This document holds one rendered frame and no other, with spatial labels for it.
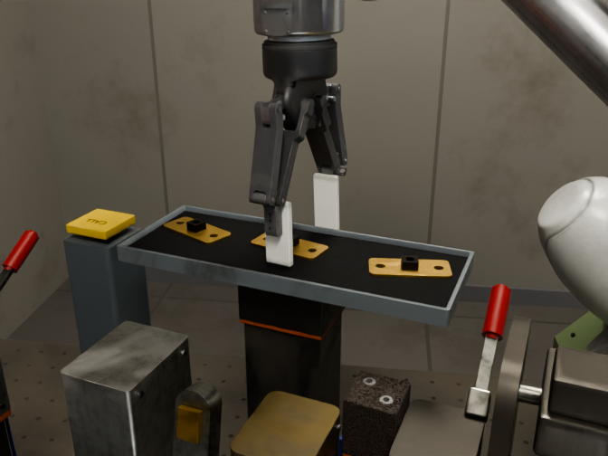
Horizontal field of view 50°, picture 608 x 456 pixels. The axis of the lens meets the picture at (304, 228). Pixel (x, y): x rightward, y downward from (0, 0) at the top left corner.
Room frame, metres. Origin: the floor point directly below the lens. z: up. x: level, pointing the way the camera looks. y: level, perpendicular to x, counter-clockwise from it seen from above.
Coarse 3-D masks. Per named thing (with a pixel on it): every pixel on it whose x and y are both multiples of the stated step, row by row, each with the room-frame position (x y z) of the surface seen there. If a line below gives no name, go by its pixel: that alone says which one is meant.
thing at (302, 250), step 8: (256, 240) 0.68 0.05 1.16; (264, 240) 0.68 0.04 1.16; (296, 240) 0.66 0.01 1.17; (304, 240) 0.68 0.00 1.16; (264, 248) 0.66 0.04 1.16; (296, 248) 0.66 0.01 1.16; (304, 248) 0.66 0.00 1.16; (312, 248) 0.66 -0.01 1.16; (320, 248) 0.66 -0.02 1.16; (296, 256) 0.64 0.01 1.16; (304, 256) 0.64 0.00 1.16; (312, 256) 0.64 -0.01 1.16
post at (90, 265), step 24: (72, 240) 0.73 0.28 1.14; (96, 240) 0.73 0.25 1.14; (120, 240) 0.73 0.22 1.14; (72, 264) 0.73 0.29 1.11; (96, 264) 0.71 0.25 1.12; (120, 264) 0.72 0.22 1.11; (72, 288) 0.73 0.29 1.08; (96, 288) 0.71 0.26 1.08; (120, 288) 0.72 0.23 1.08; (144, 288) 0.76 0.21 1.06; (96, 312) 0.72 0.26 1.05; (120, 312) 0.71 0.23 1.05; (144, 312) 0.75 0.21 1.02; (96, 336) 0.72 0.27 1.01
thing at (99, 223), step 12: (84, 216) 0.76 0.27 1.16; (96, 216) 0.76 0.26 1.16; (108, 216) 0.76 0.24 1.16; (120, 216) 0.76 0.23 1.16; (132, 216) 0.76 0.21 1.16; (72, 228) 0.73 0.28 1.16; (84, 228) 0.72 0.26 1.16; (96, 228) 0.72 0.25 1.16; (108, 228) 0.72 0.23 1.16; (120, 228) 0.74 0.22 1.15
